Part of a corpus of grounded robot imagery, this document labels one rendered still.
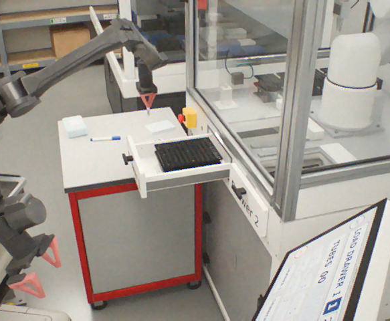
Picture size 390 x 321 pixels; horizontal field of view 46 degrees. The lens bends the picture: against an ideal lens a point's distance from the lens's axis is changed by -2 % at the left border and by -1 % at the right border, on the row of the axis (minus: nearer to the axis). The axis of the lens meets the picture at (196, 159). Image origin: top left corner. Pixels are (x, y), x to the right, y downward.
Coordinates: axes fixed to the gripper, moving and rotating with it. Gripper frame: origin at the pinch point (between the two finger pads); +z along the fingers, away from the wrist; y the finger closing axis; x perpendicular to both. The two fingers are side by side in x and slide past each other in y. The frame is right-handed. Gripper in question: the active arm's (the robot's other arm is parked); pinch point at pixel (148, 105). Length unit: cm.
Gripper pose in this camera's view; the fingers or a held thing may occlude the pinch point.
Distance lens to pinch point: 195.3
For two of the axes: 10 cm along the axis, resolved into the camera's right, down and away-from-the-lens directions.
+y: -3.9, -4.9, 7.8
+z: 0.3, 8.4, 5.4
